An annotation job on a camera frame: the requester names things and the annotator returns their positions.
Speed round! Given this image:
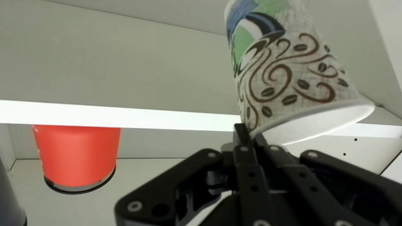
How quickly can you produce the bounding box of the patterned paper coffee cup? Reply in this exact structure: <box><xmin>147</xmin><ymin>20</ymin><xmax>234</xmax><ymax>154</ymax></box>
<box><xmin>224</xmin><ymin>0</ymin><xmax>375</xmax><ymax>144</ymax></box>

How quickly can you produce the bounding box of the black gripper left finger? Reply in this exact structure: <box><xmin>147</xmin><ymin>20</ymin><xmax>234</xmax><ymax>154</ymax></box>
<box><xmin>114</xmin><ymin>124</ymin><xmax>275</xmax><ymax>226</ymax></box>

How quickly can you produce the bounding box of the white open wall cabinet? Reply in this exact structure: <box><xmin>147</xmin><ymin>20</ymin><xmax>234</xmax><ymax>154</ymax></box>
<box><xmin>0</xmin><ymin>0</ymin><xmax>401</xmax><ymax>226</ymax></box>

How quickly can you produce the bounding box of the red cup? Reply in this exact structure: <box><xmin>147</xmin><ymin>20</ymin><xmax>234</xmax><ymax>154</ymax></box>
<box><xmin>33</xmin><ymin>125</ymin><xmax>121</xmax><ymax>192</ymax></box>

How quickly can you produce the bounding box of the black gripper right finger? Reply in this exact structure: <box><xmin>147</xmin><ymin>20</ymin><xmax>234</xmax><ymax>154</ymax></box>
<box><xmin>255</xmin><ymin>135</ymin><xmax>402</xmax><ymax>226</ymax></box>

